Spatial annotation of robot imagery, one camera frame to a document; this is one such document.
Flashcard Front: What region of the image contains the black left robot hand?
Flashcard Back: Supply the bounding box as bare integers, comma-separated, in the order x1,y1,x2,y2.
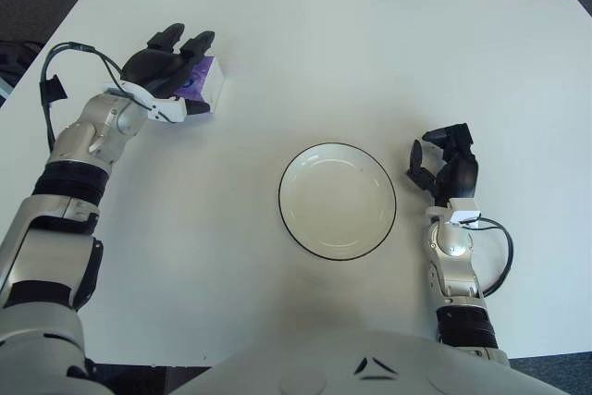
118,23,216,116

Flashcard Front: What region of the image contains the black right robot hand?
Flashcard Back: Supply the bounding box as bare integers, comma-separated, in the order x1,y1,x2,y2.
405,122,478,207

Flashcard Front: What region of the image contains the purple tissue paper pack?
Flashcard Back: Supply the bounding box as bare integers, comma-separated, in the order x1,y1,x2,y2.
173,56,227,115

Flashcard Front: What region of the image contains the white plate with black rim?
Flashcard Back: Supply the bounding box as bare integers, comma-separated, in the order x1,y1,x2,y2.
277,142,398,261

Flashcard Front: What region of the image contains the black bag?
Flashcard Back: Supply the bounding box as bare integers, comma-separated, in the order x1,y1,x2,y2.
0,40,45,86

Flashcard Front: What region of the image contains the grey robot torso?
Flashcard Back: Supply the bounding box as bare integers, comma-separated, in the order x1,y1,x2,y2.
170,327,592,395

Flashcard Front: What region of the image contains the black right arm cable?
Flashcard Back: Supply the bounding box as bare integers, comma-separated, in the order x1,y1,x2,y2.
466,216,515,298

